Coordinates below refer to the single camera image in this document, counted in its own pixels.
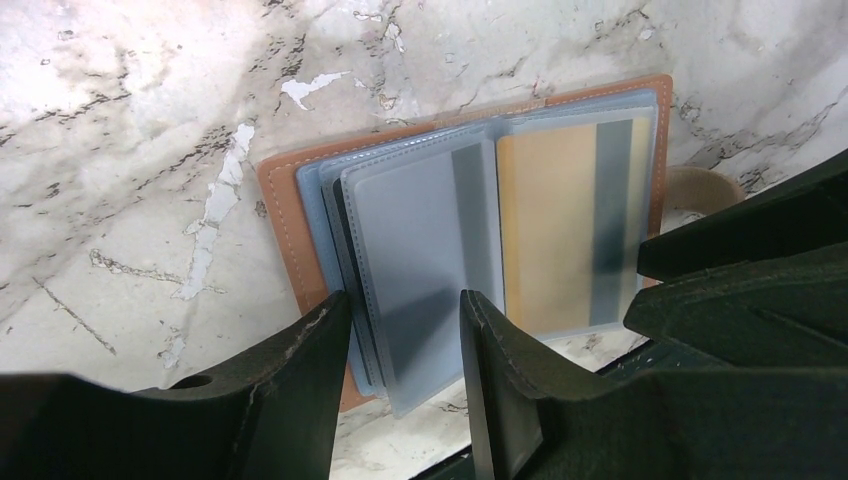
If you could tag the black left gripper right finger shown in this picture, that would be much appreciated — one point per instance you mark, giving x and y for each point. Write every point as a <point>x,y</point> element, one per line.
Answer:
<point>682,423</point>

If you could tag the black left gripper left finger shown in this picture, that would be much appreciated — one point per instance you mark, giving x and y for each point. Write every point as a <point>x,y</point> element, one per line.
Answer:
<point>269,412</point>

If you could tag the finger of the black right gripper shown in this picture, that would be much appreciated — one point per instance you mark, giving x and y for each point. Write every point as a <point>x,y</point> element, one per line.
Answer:
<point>788,312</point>
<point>806,214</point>

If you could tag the gold card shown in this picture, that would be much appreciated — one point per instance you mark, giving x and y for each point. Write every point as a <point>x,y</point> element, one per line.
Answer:
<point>573,204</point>

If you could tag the tan leather card holder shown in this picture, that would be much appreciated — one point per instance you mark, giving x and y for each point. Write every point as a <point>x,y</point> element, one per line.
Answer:
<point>424,212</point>

